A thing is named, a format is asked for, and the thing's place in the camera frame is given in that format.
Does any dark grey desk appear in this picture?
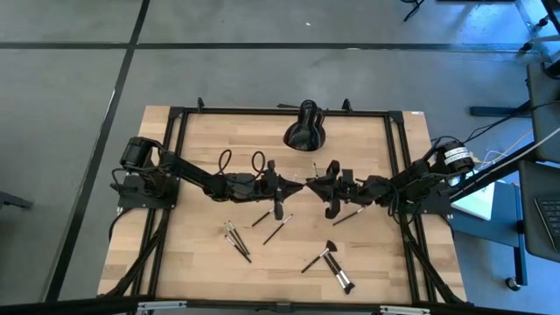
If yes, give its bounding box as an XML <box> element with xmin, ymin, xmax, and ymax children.
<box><xmin>518</xmin><ymin>159</ymin><xmax>560</xmax><ymax>263</ymax></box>

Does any grey panel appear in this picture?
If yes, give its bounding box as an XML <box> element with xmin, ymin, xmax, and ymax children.
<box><xmin>526</xmin><ymin>62</ymin><xmax>560</xmax><ymax>164</ymax></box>

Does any black diagonal beam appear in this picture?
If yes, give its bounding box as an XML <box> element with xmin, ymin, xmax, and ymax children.
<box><xmin>450</xmin><ymin>139</ymin><xmax>560</xmax><ymax>200</ymax></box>

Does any black chair leg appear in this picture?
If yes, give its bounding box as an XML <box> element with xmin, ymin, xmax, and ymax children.
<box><xmin>401</xmin><ymin>0</ymin><xmax>426</xmax><ymax>23</ymax></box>

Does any silver bracket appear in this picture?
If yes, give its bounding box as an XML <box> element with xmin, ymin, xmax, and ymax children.
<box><xmin>379</xmin><ymin>304</ymin><xmax>432</xmax><ymax>315</ymax></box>
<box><xmin>136</xmin><ymin>299</ymin><xmax>188</xmax><ymax>315</ymax></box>

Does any white cable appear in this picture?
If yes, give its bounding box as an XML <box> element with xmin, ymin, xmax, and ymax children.
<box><xmin>480</xmin><ymin>126</ymin><xmax>560</xmax><ymax>172</ymax></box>

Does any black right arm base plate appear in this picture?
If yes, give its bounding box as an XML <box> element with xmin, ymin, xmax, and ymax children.
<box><xmin>391</xmin><ymin>177</ymin><xmax>454</xmax><ymax>216</ymax></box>

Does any large black silver makeup brush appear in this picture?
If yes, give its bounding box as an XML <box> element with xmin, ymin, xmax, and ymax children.
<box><xmin>326</xmin><ymin>252</ymin><xmax>356</xmax><ymax>292</ymax></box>
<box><xmin>322</xmin><ymin>255</ymin><xmax>353</xmax><ymax>296</ymax></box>

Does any black power cable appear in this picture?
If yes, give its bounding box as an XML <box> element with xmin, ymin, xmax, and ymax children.
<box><xmin>80</xmin><ymin>207</ymin><xmax>132</xmax><ymax>242</ymax></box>

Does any blue floor bar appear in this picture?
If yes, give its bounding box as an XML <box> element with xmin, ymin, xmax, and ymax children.
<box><xmin>469</xmin><ymin>104</ymin><xmax>533</xmax><ymax>118</ymax></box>

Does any black fan makeup brush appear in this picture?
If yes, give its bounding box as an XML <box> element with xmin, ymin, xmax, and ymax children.
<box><xmin>300</xmin><ymin>239</ymin><xmax>339</xmax><ymax>275</ymax></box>

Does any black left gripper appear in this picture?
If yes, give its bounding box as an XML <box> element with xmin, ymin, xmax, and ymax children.
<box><xmin>255</xmin><ymin>159</ymin><xmax>305</xmax><ymax>221</ymax></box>

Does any blue side desk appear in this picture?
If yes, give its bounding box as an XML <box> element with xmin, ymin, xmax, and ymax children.
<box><xmin>448</xmin><ymin>181</ymin><xmax>529</xmax><ymax>288</ymax></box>

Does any white flat box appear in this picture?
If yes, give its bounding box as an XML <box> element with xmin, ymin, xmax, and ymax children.
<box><xmin>452</xmin><ymin>181</ymin><xmax>496</xmax><ymax>221</ymax></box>

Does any black aluminium table frame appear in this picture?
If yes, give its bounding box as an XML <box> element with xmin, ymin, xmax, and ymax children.
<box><xmin>98</xmin><ymin>96</ymin><xmax>468</xmax><ymax>307</ymax></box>

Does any light metal frame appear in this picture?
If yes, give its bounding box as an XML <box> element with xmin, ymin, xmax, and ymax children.
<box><xmin>514</xmin><ymin>0</ymin><xmax>560</xmax><ymax>67</ymax></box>

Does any black keyboard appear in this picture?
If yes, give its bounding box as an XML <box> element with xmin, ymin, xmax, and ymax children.
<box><xmin>534</xmin><ymin>196</ymin><xmax>560</xmax><ymax>254</ymax></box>

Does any dark furniture foot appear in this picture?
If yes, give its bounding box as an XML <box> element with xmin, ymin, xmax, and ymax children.
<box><xmin>0</xmin><ymin>190</ymin><xmax>35</xmax><ymax>212</ymax></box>

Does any black gantry bar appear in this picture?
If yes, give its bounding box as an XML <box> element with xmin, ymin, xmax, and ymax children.
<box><xmin>0</xmin><ymin>296</ymin><xmax>560</xmax><ymax>315</ymax></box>

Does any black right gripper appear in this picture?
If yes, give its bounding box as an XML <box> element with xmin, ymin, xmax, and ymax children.
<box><xmin>305</xmin><ymin>159</ymin><xmax>356</xmax><ymax>220</ymax></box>

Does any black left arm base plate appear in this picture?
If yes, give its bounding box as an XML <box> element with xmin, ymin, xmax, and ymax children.
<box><xmin>116</xmin><ymin>173</ymin><xmax>181</xmax><ymax>210</ymax></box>

